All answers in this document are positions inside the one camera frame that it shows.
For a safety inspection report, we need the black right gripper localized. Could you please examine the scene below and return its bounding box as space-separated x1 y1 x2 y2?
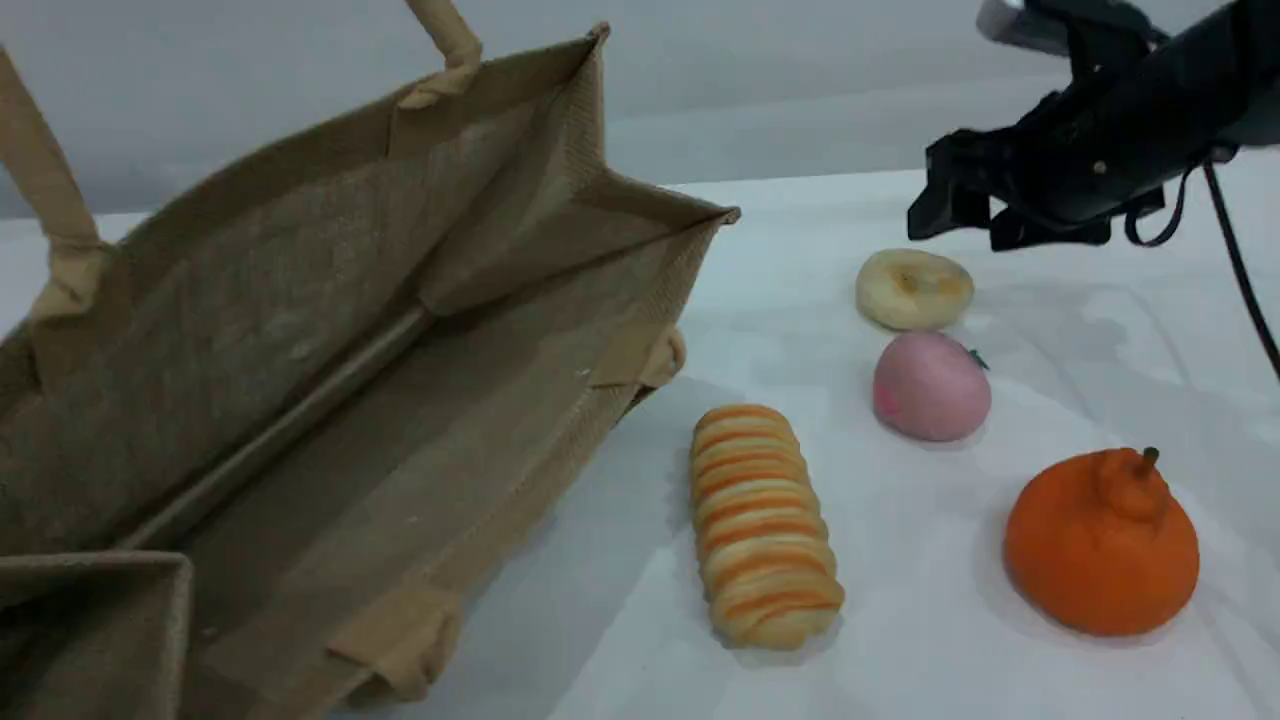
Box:
907 10 1242 252

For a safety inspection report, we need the pale yellow egg yolk pastry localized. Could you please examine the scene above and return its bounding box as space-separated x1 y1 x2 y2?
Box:
856 249 975 332

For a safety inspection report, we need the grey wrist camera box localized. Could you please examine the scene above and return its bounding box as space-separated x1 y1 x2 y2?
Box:
977 0 1167 83

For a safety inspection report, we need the orange tangerine toy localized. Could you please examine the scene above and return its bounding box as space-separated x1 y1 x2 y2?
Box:
1004 447 1200 638

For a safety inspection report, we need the pink peach toy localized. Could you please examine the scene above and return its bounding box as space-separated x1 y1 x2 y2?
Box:
873 331 993 443

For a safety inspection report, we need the black cable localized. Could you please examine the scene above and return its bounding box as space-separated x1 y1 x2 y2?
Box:
1124 150 1280 382

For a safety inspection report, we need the orange striped bread loaf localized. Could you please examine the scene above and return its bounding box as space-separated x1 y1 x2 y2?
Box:
690 404 846 653

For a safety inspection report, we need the brown jute tote bag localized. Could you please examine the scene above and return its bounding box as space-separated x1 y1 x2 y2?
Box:
0 0 742 720

